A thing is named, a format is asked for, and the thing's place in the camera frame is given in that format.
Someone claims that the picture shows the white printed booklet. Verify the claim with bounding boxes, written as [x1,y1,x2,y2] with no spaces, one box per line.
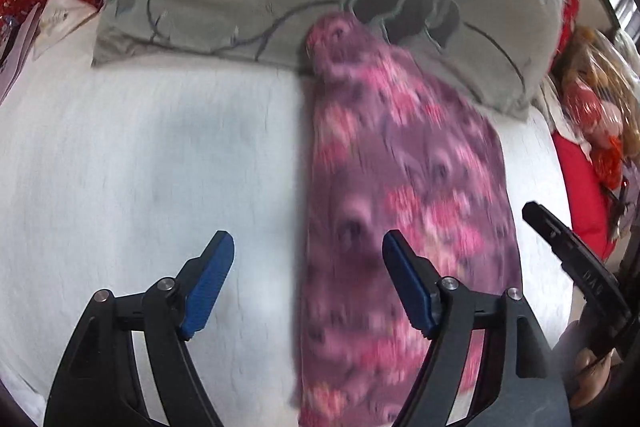
[0,4,43,102]

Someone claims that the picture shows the purple floral garment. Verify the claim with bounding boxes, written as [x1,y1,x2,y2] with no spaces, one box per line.
[292,12,525,427]

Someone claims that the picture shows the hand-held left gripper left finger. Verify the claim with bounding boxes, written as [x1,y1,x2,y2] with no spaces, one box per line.
[42,229,236,427]

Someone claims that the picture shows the white bed sheet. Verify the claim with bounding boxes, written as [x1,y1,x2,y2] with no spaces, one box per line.
[0,14,576,427]

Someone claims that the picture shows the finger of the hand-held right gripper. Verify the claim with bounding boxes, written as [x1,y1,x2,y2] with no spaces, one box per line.
[522,202,633,358]

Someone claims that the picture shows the red cushion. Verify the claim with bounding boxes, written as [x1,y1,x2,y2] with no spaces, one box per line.
[552,132,618,263]

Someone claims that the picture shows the doll in red clothing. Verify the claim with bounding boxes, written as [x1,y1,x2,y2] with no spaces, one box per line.
[555,27,640,192]

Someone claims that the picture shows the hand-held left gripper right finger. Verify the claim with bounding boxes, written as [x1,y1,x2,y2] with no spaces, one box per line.
[381,229,572,427]

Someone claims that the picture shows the person's right hand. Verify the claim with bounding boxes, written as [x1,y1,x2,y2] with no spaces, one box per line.
[569,347,621,409]

